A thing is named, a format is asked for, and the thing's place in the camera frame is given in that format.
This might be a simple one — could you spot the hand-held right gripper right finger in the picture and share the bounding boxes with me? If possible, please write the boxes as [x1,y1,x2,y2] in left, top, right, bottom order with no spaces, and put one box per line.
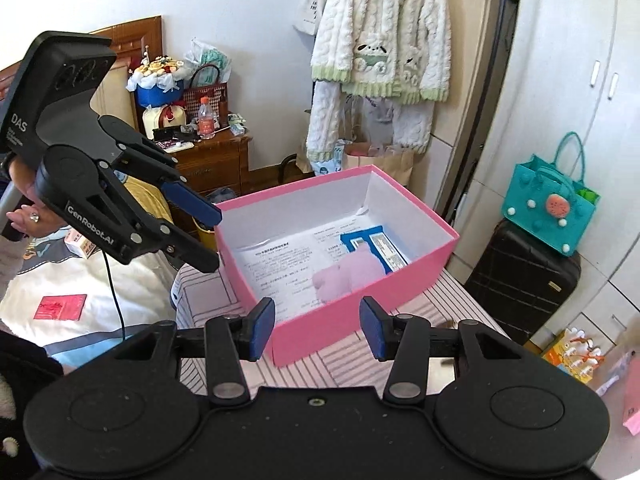
[360,296,523,406]

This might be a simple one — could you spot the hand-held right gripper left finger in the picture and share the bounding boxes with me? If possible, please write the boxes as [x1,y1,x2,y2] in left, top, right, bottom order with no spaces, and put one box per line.
[114,296,277,407]

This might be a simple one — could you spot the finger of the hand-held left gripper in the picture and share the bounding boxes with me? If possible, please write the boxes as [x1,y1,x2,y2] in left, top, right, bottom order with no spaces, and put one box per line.
[127,205,222,274]
[97,115,224,229]

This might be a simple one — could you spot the pink cardboard box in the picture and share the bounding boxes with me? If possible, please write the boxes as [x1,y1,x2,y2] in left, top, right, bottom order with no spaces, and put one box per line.
[215,164,460,368]

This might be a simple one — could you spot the lilac plush toy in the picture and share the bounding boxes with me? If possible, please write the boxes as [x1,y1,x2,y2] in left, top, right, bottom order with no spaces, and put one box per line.
[312,252,387,304]

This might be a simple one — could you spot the blue wet wipes packet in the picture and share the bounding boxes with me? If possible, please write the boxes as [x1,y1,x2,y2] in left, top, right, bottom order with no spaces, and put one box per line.
[340,230,412,277]

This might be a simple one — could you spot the person's left hand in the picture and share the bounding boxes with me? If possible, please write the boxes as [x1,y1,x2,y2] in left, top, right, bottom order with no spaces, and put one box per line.
[6,159,66,237]

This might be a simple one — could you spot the yellow bin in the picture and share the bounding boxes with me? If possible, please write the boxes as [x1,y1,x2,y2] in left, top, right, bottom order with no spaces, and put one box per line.
[192,215,219,254]

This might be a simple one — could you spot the wooden nightstand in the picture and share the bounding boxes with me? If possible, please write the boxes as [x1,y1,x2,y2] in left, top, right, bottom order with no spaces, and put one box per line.
[160,132,252,199]

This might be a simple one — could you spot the white printed paper sheet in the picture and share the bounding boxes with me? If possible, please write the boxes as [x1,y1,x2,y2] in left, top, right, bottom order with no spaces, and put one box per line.
[235,215,392,322]

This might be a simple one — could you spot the striped pink tablecloth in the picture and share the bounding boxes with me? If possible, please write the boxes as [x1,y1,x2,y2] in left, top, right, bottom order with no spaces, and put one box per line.
[170,260,511,398]

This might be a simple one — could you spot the orange label plastic bottle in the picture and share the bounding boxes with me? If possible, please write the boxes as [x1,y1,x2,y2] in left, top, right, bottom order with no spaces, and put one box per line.
[198,97,217,141]

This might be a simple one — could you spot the cream red small bag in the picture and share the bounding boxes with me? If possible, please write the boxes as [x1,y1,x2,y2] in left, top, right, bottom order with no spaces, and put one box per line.
[142,102,189,134]

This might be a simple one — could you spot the blue wrapped flower bouquet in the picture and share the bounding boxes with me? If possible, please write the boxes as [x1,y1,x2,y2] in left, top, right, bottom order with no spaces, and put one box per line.
[127,55,189,109]

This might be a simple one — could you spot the wooden headboard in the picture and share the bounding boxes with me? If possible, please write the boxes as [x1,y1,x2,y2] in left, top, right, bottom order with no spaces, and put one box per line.
[0,15,164,151]

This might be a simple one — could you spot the red checked basket bag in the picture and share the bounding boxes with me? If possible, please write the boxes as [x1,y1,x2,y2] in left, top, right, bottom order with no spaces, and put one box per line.
[182,65,229,122]

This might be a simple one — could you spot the small drink carton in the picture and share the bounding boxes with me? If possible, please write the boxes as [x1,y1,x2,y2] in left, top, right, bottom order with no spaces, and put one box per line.
[64,227,99,262]

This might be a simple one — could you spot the printed white blanket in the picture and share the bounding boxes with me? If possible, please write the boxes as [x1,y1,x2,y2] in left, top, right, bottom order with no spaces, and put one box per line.
[0,175,177,361]

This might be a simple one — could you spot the pink card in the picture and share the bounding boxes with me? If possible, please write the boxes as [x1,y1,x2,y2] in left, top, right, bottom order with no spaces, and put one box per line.
[34,294,88,322]

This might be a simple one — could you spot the green white tissue packs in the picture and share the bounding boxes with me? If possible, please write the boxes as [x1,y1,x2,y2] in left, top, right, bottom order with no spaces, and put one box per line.
[185,37,234,87]

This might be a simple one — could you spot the black suitcase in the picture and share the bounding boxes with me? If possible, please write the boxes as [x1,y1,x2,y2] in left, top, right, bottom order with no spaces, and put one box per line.
[465,217,582,346]

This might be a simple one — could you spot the white fleece garment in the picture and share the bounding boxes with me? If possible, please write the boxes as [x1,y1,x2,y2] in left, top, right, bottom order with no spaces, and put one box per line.
[306,80,435,162]

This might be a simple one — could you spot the brown paper bag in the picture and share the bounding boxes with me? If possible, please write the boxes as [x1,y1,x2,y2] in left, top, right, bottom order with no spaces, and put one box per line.
[340,144,417,187]

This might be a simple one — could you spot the box of small bottles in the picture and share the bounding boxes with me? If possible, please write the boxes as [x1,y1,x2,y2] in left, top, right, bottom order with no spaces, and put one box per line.
[542,327,609,387]

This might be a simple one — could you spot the teal felt handbag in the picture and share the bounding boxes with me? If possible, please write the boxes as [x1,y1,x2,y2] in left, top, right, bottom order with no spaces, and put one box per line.
[502,131,600,257]

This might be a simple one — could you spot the white tote bag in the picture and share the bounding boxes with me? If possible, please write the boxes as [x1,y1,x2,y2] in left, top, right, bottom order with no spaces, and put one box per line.
[295,0,332,37]

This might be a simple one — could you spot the white green knitted cardigan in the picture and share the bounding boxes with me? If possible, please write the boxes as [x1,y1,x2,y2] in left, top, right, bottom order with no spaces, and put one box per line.
[306,0,452,107]

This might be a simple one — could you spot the light wooden wardrobe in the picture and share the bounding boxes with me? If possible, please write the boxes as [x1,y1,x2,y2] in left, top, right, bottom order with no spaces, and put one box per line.
[432,0,523,226]

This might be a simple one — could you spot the grey three-door wardrobe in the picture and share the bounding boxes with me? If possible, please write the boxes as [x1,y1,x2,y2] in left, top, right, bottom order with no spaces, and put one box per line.
[435,0,640,391]

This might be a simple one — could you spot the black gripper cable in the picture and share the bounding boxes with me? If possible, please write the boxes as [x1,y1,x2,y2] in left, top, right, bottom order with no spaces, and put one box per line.
[102,250,129,342]

